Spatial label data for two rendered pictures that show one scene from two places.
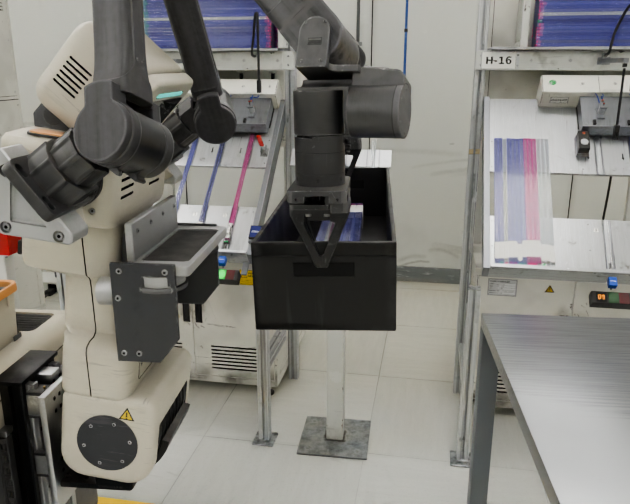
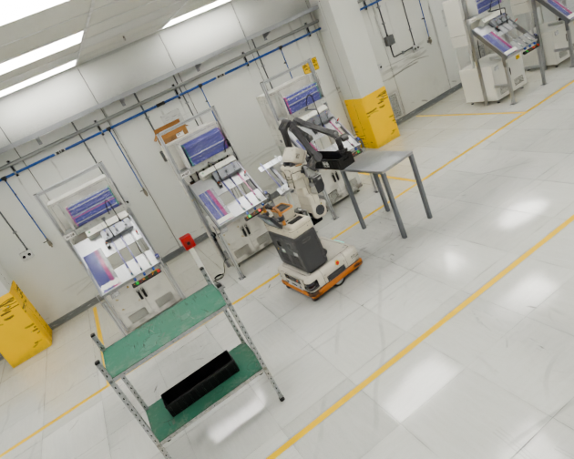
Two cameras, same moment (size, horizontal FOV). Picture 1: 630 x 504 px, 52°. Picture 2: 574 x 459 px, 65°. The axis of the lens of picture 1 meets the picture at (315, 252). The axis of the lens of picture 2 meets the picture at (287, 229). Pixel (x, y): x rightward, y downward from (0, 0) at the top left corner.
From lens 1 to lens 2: 3.82 m
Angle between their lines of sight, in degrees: 28
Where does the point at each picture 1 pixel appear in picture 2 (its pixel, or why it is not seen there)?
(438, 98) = (238, 139)
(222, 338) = (258, 234)
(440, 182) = (253, 167)
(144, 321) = (319, 185)
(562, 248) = not seen: hidden behind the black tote
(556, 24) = (292, 107)
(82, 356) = (312, 197)
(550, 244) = not seen: hidden behind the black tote
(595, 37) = (302, 106)
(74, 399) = (313, 205)
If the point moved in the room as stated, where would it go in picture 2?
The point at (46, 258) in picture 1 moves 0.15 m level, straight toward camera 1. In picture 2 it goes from (300, 186) to (313, 183)
